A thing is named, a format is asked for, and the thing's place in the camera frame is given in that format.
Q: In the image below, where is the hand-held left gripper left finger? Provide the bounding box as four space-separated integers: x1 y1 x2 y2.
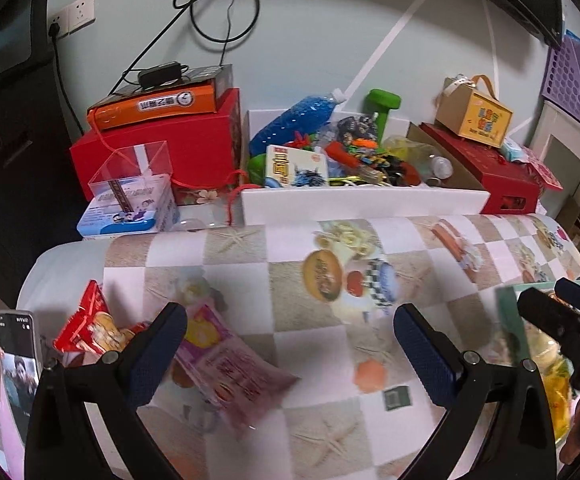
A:
24 301 189 480

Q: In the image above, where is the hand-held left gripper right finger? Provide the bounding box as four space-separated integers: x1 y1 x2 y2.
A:
393 303 557 480

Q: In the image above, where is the yellow bread packet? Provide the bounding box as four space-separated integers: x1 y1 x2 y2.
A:
538 344 576 447

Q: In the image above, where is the red snack packet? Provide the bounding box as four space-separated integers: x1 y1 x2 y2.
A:
51 279 151 367

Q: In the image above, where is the pink snack packet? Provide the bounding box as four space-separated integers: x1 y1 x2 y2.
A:
170 304 301 437

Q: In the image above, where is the teal-edged white board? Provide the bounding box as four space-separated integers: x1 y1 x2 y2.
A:
494 282 578 448

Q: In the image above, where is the person's right hand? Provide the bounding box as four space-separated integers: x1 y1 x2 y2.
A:
558 394 580 464

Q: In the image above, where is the small dark square card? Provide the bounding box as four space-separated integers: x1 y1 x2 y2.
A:
383 386 411 412

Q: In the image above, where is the blue white box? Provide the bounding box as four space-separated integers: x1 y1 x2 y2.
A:
76 172 181 237

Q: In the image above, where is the pink red patterned box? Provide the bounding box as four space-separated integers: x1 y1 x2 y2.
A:
524 151 564 194

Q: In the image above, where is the smartphone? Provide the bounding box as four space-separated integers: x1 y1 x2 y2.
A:
0 309 44 447

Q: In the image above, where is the white foam box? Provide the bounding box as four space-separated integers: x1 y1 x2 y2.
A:
240 107 491 227

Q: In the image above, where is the white shelf unit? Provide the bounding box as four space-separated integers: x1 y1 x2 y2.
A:
528 99 580 263

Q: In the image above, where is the tissue pack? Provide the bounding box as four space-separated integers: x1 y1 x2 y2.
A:
498 139 529 164

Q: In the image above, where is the clear plastic box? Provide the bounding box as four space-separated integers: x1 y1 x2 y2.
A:
86 140 174 202

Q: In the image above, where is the clear plastic bottle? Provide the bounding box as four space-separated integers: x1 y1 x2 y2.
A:
384 134 455 182

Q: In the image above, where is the pile of colourful toys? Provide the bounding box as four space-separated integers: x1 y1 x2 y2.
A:
290 115 423 188

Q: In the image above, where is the yellow toy box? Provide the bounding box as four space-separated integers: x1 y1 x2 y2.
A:
264 144 331 189

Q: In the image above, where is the purple perforated basket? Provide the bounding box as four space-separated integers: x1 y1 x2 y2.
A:
541 29 580 127

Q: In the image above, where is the orange box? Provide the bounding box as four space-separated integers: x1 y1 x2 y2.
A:
86 82 219 132

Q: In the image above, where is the green dumbbell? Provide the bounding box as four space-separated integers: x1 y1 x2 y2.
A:
366 88 404 142

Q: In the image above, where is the black cabinet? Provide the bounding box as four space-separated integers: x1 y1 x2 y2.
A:
0 0 87 266

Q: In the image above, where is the blue bead bottle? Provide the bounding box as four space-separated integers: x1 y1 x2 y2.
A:
248 88 347 159

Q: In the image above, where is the black power adapter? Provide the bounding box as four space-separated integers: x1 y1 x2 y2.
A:
136 61 185 89

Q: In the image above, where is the red gift box with handle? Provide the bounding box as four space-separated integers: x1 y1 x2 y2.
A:
419 121 541 217

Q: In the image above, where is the red string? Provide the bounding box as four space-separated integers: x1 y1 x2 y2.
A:
172 169 251 227

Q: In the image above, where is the yellow carton with handle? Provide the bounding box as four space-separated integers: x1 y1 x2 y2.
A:
434 74 515 149

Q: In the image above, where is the black cable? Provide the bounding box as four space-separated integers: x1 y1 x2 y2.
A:
110 0 261 96

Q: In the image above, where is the wall socket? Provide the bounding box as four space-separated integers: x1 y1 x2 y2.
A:
46 0 97 39

